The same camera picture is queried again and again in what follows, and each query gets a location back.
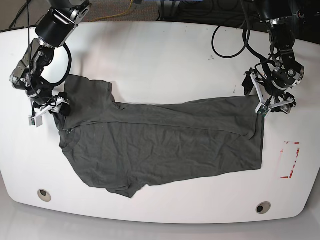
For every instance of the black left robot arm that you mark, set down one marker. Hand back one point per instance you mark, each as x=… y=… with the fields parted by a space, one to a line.
x=281 y=70

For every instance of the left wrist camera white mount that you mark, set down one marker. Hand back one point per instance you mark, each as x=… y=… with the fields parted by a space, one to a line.
x=265 y=106

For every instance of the left table cable grommet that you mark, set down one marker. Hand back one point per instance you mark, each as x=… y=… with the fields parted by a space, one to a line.
x=44 y=195

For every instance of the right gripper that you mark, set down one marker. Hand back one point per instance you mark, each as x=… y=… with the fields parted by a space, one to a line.
x=42 y=99

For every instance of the red tape rectangle marking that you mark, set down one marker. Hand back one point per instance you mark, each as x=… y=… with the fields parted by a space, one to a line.
x=288 y=159

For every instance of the table cable grommet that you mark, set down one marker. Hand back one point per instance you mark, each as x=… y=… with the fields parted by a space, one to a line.
x=44 y=195
x=263 y=207

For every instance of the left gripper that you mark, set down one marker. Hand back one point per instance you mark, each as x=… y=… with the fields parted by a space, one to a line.
x=269 y=90

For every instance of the right table cable grommet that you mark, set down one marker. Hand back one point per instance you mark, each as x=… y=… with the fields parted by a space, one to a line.
x=263 y=207

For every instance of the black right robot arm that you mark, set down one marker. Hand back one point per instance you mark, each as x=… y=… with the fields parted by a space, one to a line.
x=63 y=17

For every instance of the dark grey t-shirt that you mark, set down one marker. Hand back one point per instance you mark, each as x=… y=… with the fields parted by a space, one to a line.
x=123 y=147

